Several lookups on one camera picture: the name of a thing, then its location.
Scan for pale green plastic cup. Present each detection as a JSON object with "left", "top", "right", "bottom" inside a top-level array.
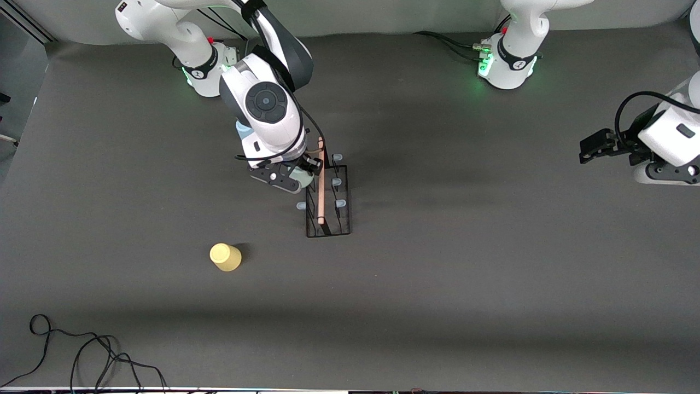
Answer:
[{"left": 288, "top": 166, "right": 316, "bottom": 190}]

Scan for black wire cup holder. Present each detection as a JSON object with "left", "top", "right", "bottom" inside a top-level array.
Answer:
[{"left": 296, "top": 138, "right": 351, "bottom": 238}]

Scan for yellow plastic cup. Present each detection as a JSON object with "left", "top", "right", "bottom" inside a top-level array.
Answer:
[{"left": 209, "top": 243, "right": 242, "bottom": 273}]

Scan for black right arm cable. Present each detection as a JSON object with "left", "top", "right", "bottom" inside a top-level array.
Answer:
[{"left": 235, "top": 82, "right": 329, "bottom": 165}]

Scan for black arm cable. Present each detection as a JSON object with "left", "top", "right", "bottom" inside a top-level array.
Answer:
[
  {"left": 235, "top": 82, "right": 329, "bottom": 165},
  {"left": 614, "top": 91, "right": 700, "bottom": 140}
]

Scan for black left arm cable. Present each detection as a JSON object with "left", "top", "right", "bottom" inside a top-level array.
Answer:
[{"left": 614, "top": 91, "right": 700, "bottom": 140}]

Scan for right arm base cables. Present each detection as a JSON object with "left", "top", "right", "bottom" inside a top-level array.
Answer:
[{"left": 194, "top": 5, "right": 249, "bottom": 69}]

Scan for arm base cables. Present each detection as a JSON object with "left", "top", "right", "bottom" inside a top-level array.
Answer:
[
  {"left": 194, "top": 5, "right": 249, "bottom": 69},
  {"left": 413, "top": 15, "right": 512, "bottom": 62}
]

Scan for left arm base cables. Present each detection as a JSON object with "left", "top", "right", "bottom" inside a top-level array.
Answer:
[{"left": 413, "top": 15, "right": 512, "bottom": 62}]

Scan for loose black table cable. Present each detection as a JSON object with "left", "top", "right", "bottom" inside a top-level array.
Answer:
[{"left": 0, "top": 314, "right": 170, "bottom": 392}]

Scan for grey metal frame rail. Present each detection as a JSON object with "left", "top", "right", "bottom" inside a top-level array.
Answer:
[{"left": 0, "top": 10, "right": 57, "bottom": 44}]

